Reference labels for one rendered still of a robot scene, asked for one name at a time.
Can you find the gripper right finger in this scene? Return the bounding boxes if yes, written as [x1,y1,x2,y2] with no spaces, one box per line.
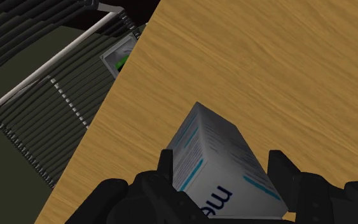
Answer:
[267,150,358,224]

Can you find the grey box with green item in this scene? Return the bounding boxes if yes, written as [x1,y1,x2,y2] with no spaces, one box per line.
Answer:
[99,32,139,79]

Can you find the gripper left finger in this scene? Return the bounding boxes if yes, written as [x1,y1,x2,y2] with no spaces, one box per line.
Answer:
[64,149,210,224]

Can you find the white box with teal stripes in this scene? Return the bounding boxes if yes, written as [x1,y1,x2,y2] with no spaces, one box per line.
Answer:
[165,101,289,220]

